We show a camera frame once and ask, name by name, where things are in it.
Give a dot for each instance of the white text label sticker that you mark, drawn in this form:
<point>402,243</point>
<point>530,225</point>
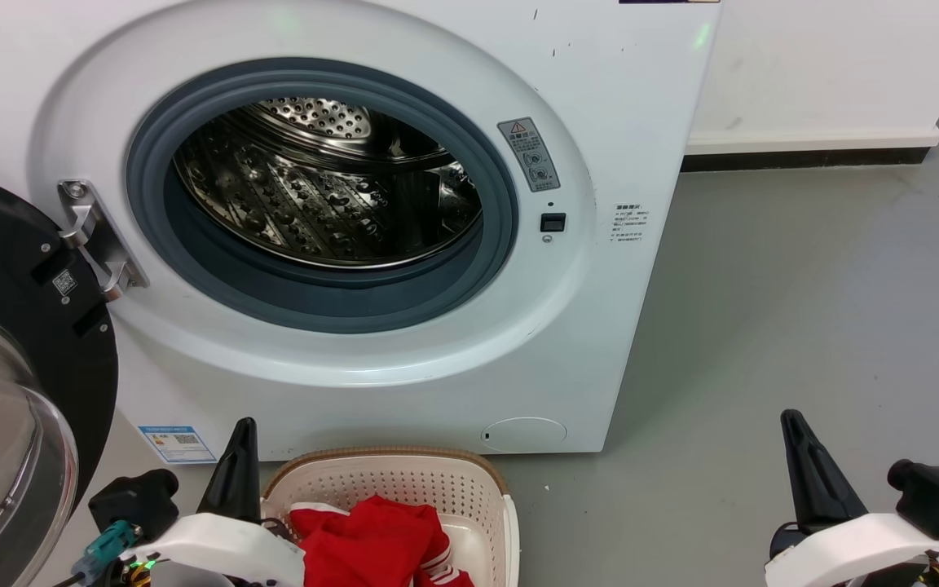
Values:
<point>629,223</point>

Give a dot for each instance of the red white-striped garment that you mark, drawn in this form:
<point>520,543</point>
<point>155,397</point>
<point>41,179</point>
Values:
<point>372,542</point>

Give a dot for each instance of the round filter cover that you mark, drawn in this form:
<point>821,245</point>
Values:
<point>524,434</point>

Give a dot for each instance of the chrome door hinge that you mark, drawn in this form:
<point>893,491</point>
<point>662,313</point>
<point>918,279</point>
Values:
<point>90,220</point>

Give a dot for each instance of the white front-load washing machine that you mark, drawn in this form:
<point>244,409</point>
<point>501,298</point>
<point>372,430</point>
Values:
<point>600,326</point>

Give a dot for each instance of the grey warning sticker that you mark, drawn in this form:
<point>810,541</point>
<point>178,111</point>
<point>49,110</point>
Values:
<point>529,155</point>

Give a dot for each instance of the grey rubber door gasket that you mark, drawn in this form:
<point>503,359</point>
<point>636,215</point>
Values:
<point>192,277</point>

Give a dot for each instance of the stainless steel washing machine drum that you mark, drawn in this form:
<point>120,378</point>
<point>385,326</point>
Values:
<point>298,204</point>

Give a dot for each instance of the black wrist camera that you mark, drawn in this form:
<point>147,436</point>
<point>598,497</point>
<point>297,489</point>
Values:
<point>134,501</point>
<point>938,493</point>

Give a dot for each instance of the black wall baseboard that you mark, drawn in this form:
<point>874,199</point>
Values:
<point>804,158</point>

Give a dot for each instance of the teal left camera connector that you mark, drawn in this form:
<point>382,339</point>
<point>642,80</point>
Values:
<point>107,545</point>

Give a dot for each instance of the blue energy label sticker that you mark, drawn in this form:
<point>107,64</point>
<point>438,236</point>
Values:
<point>176,444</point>

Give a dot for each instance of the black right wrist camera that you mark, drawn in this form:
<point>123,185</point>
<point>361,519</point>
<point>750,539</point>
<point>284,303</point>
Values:
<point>938,493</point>

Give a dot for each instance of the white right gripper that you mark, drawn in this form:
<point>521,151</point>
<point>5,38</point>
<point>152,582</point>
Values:
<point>853,550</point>

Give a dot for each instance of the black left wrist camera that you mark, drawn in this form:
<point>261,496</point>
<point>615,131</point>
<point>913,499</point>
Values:
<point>134,501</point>

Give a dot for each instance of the small QR code sticker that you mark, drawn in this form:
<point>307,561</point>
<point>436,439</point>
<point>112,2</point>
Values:
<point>64,282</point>

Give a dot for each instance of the cream laundry basket brown rim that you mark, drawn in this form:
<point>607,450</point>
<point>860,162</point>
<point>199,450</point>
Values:
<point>404,481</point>

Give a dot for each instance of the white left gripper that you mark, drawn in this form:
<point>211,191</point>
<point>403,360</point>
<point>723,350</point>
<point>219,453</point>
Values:
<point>225,546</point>

